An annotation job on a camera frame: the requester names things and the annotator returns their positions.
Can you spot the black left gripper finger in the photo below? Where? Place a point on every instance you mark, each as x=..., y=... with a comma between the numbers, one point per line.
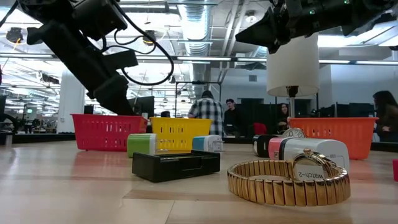
x=115, y=99

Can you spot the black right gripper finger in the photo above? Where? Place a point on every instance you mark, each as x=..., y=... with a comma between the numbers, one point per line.
x=261, y=31

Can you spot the green white charger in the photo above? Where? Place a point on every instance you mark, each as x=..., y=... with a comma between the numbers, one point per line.
x=140, y=144

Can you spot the black rectangular box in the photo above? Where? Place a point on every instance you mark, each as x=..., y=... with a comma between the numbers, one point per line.
x=174, y=168

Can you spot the blue white charger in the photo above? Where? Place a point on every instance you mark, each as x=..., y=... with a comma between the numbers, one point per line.
x=205, y=143

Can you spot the silver metal watch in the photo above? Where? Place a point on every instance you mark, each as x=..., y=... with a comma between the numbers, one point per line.
x=293, y=133

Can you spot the black white charger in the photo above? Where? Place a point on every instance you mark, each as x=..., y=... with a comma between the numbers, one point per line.
x=262, y=146

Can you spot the pink white charger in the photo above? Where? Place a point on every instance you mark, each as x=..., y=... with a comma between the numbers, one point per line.
x=273, y=149

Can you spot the large white usb charger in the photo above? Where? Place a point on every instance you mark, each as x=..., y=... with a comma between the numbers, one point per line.
x=320, y=147

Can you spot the gold metal watch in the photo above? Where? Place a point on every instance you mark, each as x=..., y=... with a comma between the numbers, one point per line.
x=280, y=193

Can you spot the red rectangular case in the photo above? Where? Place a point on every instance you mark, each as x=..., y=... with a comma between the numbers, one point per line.
x=395, y=170

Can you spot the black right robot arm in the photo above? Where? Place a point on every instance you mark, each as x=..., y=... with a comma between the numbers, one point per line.
x=373, y=12

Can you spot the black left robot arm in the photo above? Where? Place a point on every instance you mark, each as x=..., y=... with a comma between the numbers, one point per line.
x=46, y=7

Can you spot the round white ceiling fixture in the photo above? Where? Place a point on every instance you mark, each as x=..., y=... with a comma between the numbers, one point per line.
x=250, y=17

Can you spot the black computer monitor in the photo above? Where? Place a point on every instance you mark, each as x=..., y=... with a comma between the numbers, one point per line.
x=146, y=105

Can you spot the red plastic basket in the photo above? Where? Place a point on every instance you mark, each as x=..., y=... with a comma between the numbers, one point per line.
x=93, y=133

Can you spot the white square column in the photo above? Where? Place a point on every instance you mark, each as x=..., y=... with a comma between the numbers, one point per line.
x=70, y=109

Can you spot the white shade table lamp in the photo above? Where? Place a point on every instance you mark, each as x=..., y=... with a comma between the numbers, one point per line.
x=292, y=71

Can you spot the person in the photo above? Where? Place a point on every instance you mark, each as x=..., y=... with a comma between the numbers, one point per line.
x=165, y=114
x=283, y=116
x=231, y=118
x=206, y=112
x=387, y=118

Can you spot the long linear ceiling light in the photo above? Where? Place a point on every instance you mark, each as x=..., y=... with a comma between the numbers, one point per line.
x=202, y=58
x=373, y=62

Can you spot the black round ceiling device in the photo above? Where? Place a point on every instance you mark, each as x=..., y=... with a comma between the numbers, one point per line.
x=14, y=35
x=150, y=38

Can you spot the yellow plastic basket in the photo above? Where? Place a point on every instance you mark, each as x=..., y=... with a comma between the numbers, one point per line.
x=183, y=130

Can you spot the red chair back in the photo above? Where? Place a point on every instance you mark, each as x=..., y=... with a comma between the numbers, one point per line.
x=260, y=129

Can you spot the black desk partition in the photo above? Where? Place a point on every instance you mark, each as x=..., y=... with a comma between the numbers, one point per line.
x=348, y=110

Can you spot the orange plastic basket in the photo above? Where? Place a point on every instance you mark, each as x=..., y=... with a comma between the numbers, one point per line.
x=351, y=133

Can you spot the grey wall vent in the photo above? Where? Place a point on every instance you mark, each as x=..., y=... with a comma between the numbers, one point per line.
x=252, y=78

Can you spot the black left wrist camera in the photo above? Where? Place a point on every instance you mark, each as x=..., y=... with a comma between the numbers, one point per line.
x=99, y=14

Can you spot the silver ventilation duct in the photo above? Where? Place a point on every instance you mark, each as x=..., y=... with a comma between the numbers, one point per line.
x=196, y=31

